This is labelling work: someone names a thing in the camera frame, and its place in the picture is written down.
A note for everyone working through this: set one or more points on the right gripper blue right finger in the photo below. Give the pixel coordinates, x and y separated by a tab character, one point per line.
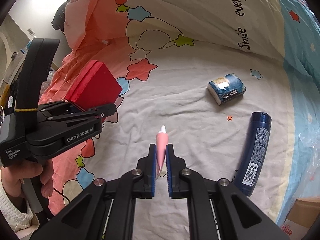
176	186

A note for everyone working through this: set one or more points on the colourful star duvet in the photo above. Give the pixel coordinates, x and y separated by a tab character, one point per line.
163	53

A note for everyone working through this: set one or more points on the brown cardboard box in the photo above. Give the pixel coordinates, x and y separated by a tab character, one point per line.
301	217

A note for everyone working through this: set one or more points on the red box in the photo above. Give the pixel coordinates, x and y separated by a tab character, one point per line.
94	86

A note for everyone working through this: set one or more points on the pink tube white cap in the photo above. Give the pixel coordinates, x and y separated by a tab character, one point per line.
162	140

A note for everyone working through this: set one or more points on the clear plastic bag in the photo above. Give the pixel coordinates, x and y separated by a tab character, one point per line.
312	174

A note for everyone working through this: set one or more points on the dark blue shampoo bottle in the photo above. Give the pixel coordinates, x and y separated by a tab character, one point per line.
254	153

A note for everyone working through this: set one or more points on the blue tissue pack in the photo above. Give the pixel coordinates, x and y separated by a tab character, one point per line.
226	88

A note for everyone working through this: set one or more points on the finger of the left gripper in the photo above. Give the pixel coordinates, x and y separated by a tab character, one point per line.
105	109

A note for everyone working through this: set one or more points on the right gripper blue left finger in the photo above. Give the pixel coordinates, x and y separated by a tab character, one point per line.
147	185

